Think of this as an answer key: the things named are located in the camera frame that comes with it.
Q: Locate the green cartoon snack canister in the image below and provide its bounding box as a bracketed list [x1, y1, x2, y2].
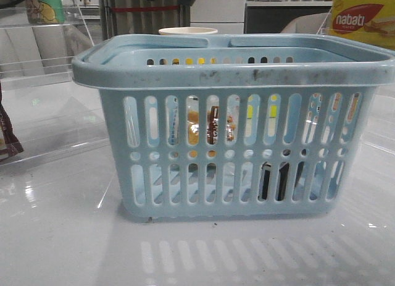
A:
[25, 0, 65, 25]

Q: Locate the white paper cup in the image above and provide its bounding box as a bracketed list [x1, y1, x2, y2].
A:
[158, 27, 218, 35]

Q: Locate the light blue plastic basket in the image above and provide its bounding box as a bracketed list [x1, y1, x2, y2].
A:
[72, 34, 394, 218]

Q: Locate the packaged bread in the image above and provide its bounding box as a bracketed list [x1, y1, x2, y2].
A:
[166, 96, 241, 182]

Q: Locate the dark brown snack packet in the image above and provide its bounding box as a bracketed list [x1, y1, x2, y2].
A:
[1, 94, 24, 162]

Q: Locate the yellow nabati wafer box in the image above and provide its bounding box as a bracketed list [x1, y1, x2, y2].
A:
[327, 0, 394, 50]

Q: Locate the black tissue pack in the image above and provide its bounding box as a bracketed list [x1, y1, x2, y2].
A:
[257, 161, 304, 201]

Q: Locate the white cabinet in background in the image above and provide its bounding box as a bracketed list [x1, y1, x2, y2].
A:
[189, 0, 247, 34]

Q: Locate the clear acrylic display stand left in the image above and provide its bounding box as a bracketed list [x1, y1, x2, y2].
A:
[1, 5, 108, 167]

